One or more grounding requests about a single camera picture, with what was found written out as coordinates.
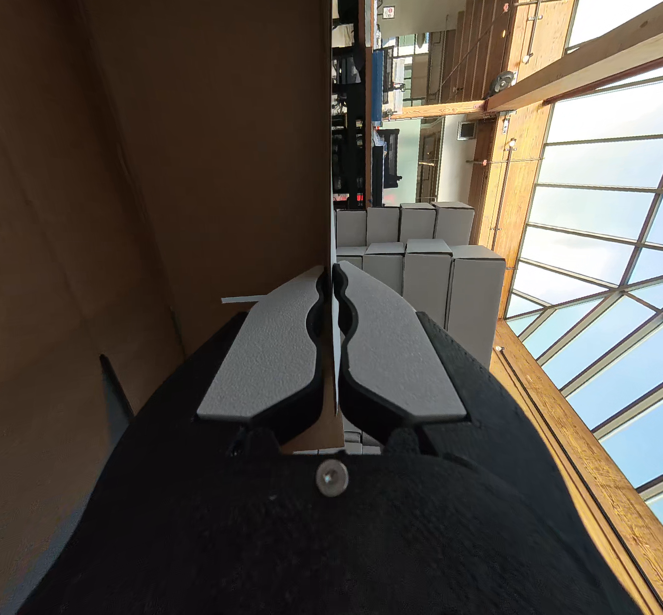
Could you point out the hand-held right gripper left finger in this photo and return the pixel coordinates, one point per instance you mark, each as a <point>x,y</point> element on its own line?
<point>264,356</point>

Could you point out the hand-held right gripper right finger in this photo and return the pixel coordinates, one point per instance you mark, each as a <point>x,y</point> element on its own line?
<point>393,361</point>

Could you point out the white cardboard box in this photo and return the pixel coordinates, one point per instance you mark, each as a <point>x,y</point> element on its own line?
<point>181,159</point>

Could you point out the blue flat box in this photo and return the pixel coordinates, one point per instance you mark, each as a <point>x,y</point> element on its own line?
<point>377,82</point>

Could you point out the stack of white boxes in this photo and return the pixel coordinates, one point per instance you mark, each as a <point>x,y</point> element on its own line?
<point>430,273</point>

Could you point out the long black device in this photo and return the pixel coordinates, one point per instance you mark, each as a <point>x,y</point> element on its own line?
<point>391,159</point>

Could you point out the white vent grille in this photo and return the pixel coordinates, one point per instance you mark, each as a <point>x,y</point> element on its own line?
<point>466,130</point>

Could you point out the large glass window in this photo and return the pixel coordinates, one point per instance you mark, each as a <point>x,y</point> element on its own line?
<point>595,170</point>

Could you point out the black round fan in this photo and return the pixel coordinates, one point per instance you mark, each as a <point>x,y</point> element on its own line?
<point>501,82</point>

